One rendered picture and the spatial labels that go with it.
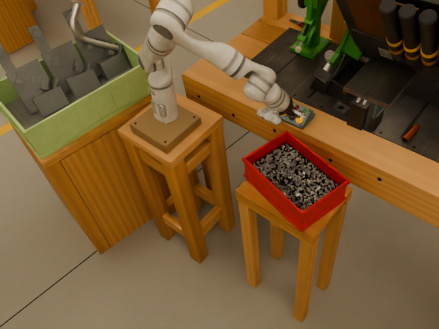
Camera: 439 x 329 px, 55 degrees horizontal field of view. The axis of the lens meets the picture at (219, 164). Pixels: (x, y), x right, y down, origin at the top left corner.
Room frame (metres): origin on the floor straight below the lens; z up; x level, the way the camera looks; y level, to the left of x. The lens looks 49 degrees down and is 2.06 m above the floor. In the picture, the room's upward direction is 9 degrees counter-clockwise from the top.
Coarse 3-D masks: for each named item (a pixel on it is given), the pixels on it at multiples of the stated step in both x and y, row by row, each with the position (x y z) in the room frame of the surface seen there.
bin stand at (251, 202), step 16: (240, 192) 0.94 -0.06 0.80; (256, 192) 0.93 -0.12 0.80; (240, 208) 0.94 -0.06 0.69; (256, 208) 0.88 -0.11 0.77; (272, 208) 0.84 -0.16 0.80; (336, 208) 0.80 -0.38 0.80; (256, 224) 0.94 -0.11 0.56; (272, 224) 1.07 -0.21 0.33; (288, 224) 0.77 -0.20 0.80; (320, 224) 0.75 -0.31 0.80; (336, 224) 0.85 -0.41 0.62; (256, 240) 0.94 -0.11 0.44; (272, 240) 1.07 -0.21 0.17; (304, 240) 0.72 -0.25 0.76; (336, 240) 0.85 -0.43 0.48; (256, 256) 0.93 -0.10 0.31; (272, 256) 1.07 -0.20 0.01; (304, 256) 0.72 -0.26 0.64; (256, 272) 0.93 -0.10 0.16; (304, 272) 0.72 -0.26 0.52; (320, 272) 0.87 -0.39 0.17; (304, 288) 0.71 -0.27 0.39; (320, 288) 0.86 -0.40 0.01; (304, 304) 0.71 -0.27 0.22
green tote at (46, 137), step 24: (48, 72) 1.76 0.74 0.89; (144, 72) 1.60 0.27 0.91; (0, 96) 1.62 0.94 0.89; (96, 96) 1.46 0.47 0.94; (120, 96) 1.52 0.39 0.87; (144, 96) 1.58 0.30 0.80; (48, 120) 1.33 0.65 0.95; (72, 120) 1.38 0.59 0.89; (96, 120) 1.43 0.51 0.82; (48, 144) 1.30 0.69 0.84
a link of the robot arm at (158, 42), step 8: (160, 0) 1.06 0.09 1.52; (168, 0) 1.03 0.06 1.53; (176, 0) 1.03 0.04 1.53; (184, 0) 1.03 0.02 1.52; (168, 8) 1.01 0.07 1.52; (176, 8) 1.01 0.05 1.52; (184, 8) 1.01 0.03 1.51; (192, 8) 1.03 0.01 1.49; (184, 16) 1.00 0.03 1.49; (184, 24) 1.00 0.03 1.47; (152, 32) 1.13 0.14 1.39; (152, 40) 1.13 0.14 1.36; (160, 40) 1.11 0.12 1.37; (168, 40) 1.11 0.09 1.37; (160, 48) 1.12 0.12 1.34; (168, 48) 1.12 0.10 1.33
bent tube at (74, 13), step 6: (72, 0) 1.79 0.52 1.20; (78, 6) 1.79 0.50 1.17; (72, 12) 1.77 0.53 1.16; (78, 12) 1.78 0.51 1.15; (72, 18) 1.75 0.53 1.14; (72, 24) 1.74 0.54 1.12; (72, 30) 1.73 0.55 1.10; (78, 30) 1.74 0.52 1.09; (78, 36) 1.72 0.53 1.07; (84, 36) 1.74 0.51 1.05; (84, 42) 1.73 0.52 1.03; (90, 42) 1.73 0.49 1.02; (96, 42) 1.74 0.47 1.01; (102, 42) 1.76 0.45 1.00; (108, 48) 1.76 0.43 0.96; (114, 48) 1.77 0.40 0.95
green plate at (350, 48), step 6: (348, 30) 1.24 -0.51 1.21; (348, 36) 1.25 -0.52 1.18; (342, 42) 1.25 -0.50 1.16; (348, 42) 1.25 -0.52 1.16; (354, 42) 1.23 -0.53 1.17; (342, 48) 1.26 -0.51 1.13; (348, 48) 1.25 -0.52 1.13; (354, 48) 1.23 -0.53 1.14; (348, 54) 1.25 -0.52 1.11; (354, 54) 1.23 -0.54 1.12; (360, 54) 1.21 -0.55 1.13
